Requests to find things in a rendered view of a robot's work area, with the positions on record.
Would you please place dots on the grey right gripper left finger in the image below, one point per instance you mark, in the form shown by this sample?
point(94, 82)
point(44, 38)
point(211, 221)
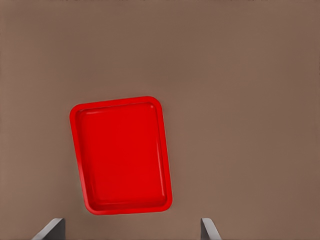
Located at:
point(52, 231)

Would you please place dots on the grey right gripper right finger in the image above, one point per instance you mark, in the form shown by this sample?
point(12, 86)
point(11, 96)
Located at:
point(209, 231)

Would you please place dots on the red rectangular plastic tray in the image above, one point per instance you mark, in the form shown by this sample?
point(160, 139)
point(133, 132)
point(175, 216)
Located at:
point(121, 155)

